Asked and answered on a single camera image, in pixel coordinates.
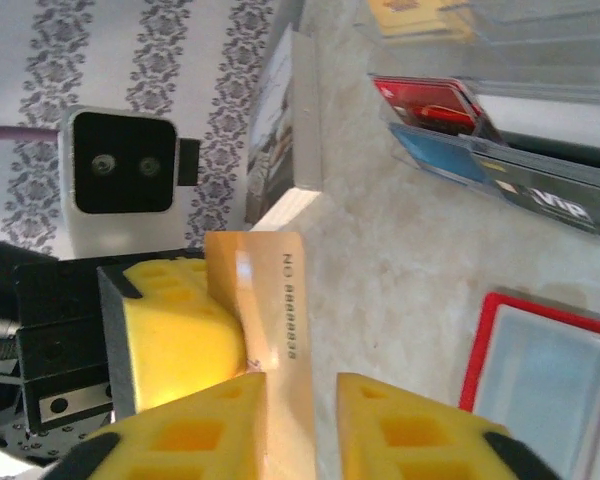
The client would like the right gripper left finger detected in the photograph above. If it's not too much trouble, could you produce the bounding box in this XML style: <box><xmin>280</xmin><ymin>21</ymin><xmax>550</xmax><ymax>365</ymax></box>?
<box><xmin>49</xmin><ymin>372</ymin><xmax>270</xmax><ymax>480</ymax></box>

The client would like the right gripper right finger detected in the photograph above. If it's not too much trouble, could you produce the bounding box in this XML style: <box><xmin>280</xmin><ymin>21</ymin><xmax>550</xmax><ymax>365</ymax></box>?
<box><xmin>336</xmin><ymin>371</ymin><xmax>566</xmax><ymax>480</ymax></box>

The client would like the orange credit card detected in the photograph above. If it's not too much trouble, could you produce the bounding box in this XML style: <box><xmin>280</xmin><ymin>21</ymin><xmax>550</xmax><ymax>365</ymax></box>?
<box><xmin>203</xmin><ymin>231</ymin><xmax>317</xmax><ymax>480</ymax></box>

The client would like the red card holder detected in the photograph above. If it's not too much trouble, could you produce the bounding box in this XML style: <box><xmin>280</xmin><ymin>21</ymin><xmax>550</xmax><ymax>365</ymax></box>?
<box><xmin>457</xmin><ymin>291</ymin><xmax>600</xmax><ymax>480</ymax></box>

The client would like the black VIP card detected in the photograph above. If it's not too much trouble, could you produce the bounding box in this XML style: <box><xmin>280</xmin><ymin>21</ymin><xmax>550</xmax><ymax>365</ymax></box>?
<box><xmin>472</xmin><ymin>142</ymin><xmax>600</xmax><ymax>236</ymax></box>

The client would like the blue card in stand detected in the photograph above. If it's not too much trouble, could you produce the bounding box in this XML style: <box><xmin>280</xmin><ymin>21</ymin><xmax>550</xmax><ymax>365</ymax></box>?
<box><xmin>388</xmin><ymin>122</ymin><xmax>504</xmax><ymax>190</ymax></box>

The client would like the red card in stand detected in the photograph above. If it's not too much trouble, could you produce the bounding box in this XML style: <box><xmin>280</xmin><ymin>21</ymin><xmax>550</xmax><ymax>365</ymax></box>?
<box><xmin>371</xmin><ymin>74</ymin><xmax>487</xmax><ymax>140</ymax></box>

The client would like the gold card in stand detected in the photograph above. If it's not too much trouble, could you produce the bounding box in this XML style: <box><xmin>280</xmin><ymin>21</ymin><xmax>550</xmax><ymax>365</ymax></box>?
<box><xmin>367</xmin><ymin>0</ymin><xmax>481</xmax><ymax>40</ymax></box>

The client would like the clear acrylic card stand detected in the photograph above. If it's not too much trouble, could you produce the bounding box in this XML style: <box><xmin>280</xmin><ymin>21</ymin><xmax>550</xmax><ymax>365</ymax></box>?
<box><xmin>349</xmin><ymin>0</ymin><xmax>600</xmax><ymax>251</ymax></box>

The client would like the white photo book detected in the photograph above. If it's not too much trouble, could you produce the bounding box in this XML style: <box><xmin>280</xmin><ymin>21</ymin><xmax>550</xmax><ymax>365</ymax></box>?
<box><xmin>243</xmin><ymin>22</ymin><xmax>327</xmax><ymax>244</ymax></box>

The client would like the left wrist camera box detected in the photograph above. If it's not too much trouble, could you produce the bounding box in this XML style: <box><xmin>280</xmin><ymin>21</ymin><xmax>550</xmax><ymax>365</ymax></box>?
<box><xmin>57</xmin><ymin>104</ymin><xmax>202</xmax><ymax>260</ymax></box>

